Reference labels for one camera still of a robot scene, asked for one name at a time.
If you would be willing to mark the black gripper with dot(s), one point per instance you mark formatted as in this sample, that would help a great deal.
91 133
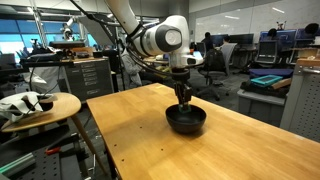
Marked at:
183 89

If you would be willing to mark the green block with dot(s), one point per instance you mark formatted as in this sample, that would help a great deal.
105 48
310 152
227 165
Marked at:
185 108

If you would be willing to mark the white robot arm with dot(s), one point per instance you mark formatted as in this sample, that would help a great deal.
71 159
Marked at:
166 36

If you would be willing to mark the black bowl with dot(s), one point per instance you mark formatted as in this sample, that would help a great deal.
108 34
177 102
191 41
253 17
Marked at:
186 122

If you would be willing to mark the grey office chair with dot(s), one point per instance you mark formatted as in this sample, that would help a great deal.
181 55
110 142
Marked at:
216 63

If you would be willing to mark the seated person dark clothes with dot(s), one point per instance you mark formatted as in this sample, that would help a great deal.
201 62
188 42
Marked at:
208 41

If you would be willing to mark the black case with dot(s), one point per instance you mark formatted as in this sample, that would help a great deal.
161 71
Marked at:
258 90

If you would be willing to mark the grey storage bin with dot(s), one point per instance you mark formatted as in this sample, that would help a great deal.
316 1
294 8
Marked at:
261 106

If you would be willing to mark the dark desk monitor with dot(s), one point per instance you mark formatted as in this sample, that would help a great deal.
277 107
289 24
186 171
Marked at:
240 39

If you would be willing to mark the teal tray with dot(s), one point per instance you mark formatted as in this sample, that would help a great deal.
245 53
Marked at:
266 80

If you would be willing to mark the blue cushion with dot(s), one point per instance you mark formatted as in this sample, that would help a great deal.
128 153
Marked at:
270 72

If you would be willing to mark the small framed monitor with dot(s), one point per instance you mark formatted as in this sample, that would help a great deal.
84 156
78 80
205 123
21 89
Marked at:
266 51

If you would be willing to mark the brown cardboard box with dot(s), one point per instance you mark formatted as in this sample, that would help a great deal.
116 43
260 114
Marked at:
281 83

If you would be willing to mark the grey drawer cabinet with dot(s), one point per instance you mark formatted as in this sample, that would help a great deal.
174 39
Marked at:
88 78

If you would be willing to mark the perforated grey metal cabinet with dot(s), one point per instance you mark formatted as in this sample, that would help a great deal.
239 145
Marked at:
301 103

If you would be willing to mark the round wooden side table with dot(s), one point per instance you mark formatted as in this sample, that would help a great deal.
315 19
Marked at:
63 106

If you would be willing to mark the wooden bench top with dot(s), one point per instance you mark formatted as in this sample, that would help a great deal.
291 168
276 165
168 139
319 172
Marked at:
308 62

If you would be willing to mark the black perforated breadboard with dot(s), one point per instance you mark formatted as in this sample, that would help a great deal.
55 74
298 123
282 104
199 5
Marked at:
43 166

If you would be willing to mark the white cloth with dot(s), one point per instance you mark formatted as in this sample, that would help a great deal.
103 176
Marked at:
15 105

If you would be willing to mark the teal aluminium extrusion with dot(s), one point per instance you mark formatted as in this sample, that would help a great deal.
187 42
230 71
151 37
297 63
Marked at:
16 165

